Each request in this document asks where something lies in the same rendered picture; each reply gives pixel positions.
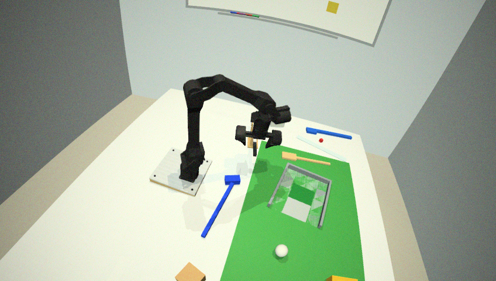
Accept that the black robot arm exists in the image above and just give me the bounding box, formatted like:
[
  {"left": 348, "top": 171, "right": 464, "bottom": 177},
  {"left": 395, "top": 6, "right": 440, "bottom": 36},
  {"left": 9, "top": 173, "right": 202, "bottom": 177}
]
[{"left": 179, "top": 74, "right": 292, "bottom": 183}]

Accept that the white golf ball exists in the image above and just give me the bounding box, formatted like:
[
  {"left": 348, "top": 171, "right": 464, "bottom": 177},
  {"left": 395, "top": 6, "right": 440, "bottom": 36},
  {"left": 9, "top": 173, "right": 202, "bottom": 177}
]
[{"left": 275, "top": 244, "right": 288, "bottom": 257}]

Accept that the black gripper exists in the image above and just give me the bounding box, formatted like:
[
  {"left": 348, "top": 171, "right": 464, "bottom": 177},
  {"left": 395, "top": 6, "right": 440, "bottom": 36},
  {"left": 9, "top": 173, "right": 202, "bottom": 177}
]
[{"left": 235, "top": 124, "right": 282, "bottom": 149}]

